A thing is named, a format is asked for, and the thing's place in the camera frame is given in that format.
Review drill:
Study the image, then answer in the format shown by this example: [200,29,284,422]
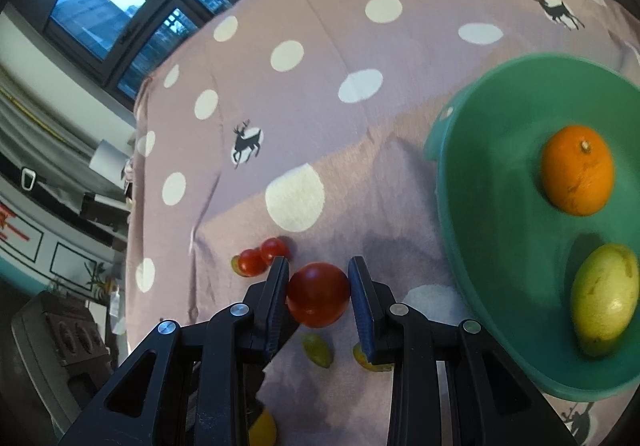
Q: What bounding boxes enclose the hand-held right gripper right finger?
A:
[347,256,578,446]

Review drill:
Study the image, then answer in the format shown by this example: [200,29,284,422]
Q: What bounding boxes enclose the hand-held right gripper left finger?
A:
[57,256,300,446]

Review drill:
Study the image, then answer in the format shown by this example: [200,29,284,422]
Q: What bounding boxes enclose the red cherry tomato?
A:
[237,249,268,277]
[260,237,291,265]
[287,263,351,328]

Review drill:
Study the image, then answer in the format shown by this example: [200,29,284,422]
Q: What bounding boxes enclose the small green-orange oval fruit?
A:
[352,343,394,373]

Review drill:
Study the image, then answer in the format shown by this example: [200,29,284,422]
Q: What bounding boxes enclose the yellow lemon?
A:
[248,407,278,446]

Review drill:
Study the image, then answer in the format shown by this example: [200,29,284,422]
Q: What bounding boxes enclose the green plastic bowl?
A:
[423,53,640,403]

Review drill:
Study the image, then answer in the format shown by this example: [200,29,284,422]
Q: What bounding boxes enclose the yellow-green mango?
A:
[570,243,640,358]

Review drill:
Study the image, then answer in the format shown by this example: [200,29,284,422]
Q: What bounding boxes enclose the orange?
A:
[541,125,616,217]

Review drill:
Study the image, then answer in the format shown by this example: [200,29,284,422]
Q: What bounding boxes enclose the pink dotted deer blanket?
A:
[122,0,640,446]

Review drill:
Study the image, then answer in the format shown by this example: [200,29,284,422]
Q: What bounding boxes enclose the potted plant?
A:
[82,261,121,302]

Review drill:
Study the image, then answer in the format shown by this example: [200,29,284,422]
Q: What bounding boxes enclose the dark grey bulky object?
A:
[10,290,132,429]

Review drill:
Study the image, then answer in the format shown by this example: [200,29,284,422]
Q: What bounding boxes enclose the grey curtain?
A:
[0,66,137,189]

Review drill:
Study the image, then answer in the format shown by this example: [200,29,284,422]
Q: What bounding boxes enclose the dark framed window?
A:
[5,0,373,101]

